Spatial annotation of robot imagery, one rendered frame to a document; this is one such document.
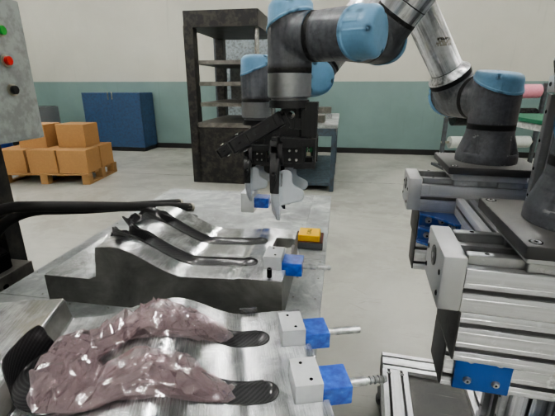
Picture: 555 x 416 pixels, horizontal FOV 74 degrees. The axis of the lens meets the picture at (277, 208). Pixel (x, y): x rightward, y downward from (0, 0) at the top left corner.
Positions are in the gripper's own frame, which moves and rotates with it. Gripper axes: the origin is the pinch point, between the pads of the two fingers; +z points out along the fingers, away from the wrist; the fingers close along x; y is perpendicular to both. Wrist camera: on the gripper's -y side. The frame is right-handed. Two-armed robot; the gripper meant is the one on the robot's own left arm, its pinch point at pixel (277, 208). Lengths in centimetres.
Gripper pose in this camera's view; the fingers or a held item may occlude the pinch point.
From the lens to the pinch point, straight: 71.0
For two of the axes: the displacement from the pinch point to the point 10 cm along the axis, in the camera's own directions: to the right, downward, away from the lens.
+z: 0.0, 9.5, 3.2
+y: 9.9, 0.5, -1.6
